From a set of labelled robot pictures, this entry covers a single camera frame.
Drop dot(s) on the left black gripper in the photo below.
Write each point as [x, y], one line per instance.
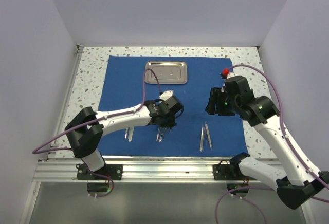
[170, 124]

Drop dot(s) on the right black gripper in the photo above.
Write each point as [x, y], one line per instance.
[216, 95]

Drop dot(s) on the steel hemostat clamp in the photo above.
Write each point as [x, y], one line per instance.
[158, 134]

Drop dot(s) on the steel scissors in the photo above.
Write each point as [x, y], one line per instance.
[162, 134]

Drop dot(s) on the pointed steel tweezers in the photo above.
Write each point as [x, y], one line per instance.
[208, 135]

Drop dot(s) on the wide steel tweezers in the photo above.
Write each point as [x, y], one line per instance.
[202, 138]

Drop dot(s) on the steel forceps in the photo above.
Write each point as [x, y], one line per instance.
[130, 133]

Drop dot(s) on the steel instrument tray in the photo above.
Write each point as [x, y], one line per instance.
[167, 72]

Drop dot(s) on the blue surgical cloth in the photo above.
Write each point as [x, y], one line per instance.
[123, 88]

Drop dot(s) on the thin steel tweezers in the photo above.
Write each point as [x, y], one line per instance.
[205, 135]

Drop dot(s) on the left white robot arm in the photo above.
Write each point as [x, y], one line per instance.
[87, 128]

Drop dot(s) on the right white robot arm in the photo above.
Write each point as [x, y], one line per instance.
[299, 180]

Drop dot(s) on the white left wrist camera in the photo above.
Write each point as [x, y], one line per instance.
[166, 95]

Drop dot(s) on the red cable connector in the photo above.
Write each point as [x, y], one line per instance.
[225, 72]

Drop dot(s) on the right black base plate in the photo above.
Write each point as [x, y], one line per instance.
[222, 171]

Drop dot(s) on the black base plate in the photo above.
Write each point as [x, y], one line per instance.
[113, 171]
[222, 171]

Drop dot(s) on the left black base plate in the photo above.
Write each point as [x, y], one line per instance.
[113, 171]

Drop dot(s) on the aluminium mounting rail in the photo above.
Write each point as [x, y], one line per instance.
[137, 169]

